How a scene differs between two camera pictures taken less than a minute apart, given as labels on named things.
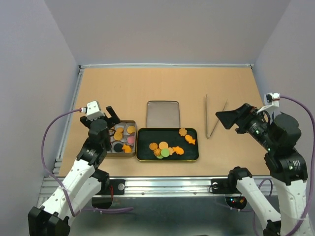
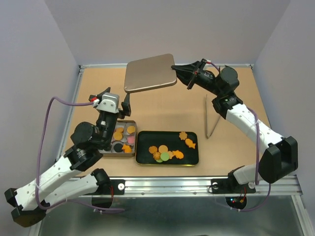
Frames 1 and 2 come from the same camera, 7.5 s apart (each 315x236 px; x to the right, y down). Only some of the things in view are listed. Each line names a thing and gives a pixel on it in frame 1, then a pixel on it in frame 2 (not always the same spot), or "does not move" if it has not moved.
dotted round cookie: [118, 135] does not move
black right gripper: [243, 115] to [185, 72]
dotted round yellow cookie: [131, 129] does not move
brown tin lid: [163, 114] to [149, 73]
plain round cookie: [119, 130] does not move
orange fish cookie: [127, 148] does not move
